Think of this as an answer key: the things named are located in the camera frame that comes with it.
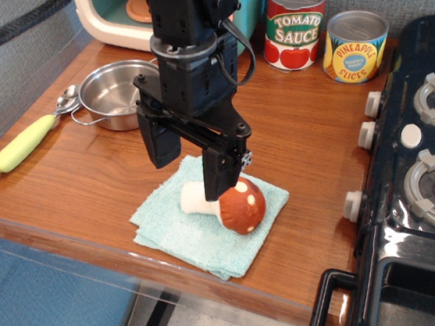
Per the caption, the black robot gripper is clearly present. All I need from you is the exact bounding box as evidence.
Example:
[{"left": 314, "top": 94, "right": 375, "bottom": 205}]
[{"left": 134, "top": 32, "right": 251, "bottom": 202}]

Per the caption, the small stainless steel pan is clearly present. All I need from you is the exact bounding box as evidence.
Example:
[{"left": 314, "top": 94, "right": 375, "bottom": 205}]
[{"left": 71, "top": 59, "right": 159, "bottom": 132}]

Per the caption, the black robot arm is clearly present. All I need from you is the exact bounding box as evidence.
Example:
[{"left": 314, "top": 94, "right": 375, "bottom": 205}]
[{"left": 134, "top": 0, "right": 255, "bottom": 202}]

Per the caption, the plush brown mushroom toy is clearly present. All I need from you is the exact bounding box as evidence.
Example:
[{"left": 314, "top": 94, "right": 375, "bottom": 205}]
[{"left": 180, "top": 177, "right": 266, "bottom": 235}]

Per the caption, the light teal folded cloth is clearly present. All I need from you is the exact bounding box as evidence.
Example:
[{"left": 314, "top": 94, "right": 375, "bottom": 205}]
[{"left": 130, "top": 156, "right": 290, "bottom": 280}]

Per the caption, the toy microwave teal and cream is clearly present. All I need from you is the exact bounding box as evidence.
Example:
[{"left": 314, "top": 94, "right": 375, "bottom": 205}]
[{"left": 75, "top": 0, "right": 265, "bottom": 56}]

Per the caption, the tomato sauce can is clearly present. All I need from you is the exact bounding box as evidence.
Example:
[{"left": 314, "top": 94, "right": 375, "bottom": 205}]
[{"left": 264, "top": 0, "right": 326, "bottom": 71}]

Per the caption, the pineapple slices can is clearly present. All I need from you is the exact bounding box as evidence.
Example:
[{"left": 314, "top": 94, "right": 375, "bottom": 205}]
[{"left": 323, "top": 10, "right": 389, "bottom": 84}]

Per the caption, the clear acrylic table guard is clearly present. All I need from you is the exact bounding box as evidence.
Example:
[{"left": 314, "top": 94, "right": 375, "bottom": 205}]
[{"left": 0, "top": 221, "right": 312, "bottom": 326}]

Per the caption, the black toy stove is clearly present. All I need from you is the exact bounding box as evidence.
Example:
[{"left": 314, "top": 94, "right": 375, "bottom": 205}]
[{"left": 309, "top": 15, "right": 435, "bottom": 326}]

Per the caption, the spoon with green handle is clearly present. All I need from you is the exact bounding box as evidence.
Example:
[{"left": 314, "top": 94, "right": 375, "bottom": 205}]
[{"left": 0, "top": 84, "right": 80, "bottom": 174}]

